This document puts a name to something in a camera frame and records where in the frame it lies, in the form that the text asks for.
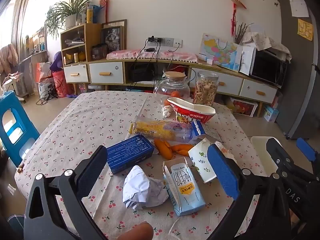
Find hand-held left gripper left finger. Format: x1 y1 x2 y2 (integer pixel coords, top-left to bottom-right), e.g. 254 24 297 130
24 145 108 240

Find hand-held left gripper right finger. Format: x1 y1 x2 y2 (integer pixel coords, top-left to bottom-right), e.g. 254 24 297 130
207 144 292 240

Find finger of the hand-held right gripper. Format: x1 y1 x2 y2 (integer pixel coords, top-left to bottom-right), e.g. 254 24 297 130
296 137 320 178
266 138 300 180

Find tissue with orange print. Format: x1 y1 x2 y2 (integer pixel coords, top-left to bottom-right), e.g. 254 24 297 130
214 141 239 164

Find white patterned tissue pack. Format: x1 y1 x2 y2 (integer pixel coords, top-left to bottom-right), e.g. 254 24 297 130
187 137 217 183

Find light blue milk carton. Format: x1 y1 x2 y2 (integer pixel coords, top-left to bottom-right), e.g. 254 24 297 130
162 156 206 217

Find orange peel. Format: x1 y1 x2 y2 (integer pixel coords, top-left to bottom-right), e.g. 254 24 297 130
154 139 173 160
170 144 195 155

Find small blue and white carton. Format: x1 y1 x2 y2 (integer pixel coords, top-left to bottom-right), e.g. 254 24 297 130
191 124 223 143

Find white paper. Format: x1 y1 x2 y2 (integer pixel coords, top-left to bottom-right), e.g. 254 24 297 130
122 165 169 210

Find red instant noodle bowl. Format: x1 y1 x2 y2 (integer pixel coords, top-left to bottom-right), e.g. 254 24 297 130
167 97 216 124

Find corn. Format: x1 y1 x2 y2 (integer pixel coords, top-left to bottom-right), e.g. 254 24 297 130
129 116 198 142

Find person's left hand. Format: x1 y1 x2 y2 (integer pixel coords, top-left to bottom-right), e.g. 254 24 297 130
117 221 154 240

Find light blue cardboard box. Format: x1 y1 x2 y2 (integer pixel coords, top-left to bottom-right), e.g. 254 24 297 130
262 104 279 122

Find cherry print tablecloth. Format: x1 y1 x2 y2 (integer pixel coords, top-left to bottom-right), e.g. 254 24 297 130
14 90 270 240

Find red and white gift box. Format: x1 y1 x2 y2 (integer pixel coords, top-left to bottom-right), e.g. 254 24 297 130
230 97 258 117

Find white drawer with round hole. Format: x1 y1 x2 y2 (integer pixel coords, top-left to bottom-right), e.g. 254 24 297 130
239 79 277 103
89 62 124 84

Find grey refrigerator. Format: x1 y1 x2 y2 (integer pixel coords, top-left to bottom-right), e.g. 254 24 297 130
276 0 320 140

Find blue plastic stool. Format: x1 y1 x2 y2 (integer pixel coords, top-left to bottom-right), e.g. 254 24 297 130
0 90 40 168

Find black microwave oven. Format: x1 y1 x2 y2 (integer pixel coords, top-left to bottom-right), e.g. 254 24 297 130
250 49 288 88

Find clear plastic jar of seeds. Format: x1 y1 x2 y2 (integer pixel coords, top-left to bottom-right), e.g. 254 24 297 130
192 70 219 107

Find wide white drawer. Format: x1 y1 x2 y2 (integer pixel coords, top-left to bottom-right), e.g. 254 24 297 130
190 68 243 96

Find red plastic basket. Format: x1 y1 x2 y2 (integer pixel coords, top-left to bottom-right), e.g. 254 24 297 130
52 70 73 98

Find white paper bag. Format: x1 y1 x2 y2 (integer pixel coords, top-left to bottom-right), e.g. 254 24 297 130
239 45 257 76

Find small white drawer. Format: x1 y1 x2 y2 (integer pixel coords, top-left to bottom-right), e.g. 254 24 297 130
64 64 89 83

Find glass jar with wooden lid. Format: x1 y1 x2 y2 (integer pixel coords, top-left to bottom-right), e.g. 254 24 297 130
153 71 191 100

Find floral cloth cover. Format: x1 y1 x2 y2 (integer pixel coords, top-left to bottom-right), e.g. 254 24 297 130
242 31 292 62

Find colourful map board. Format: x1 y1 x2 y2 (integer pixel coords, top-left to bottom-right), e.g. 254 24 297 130
199 33 243 72

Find purple cloth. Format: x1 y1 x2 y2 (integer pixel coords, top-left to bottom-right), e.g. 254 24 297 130
49 51 63 72

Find yellow paper note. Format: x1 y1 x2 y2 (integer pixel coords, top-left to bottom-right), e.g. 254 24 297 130
297 19 313 41

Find clear storage container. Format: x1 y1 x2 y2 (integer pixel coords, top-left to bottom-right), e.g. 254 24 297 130
91 44 108 59

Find pink cloth runner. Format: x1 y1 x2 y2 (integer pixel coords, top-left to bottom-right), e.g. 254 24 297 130
106 48 200 63

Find bundle of dry twigs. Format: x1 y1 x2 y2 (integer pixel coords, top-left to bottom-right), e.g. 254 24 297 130
234 22 254 44

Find wooden cabinet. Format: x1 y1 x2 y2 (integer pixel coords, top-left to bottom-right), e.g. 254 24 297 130
60 22 279 118

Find framed cat picture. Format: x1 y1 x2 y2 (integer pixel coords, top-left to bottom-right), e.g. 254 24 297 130
101 19 127 53

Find white paper note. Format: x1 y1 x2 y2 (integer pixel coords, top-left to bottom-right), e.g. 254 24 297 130
290 0 310 18

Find green potted plant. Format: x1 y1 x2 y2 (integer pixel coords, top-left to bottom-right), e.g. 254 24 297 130
45 0 98 34

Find beige curtain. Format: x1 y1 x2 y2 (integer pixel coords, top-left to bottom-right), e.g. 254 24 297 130
11 0 38 55

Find white wall outlets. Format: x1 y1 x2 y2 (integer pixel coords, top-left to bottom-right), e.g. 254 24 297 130
147 37 183 47

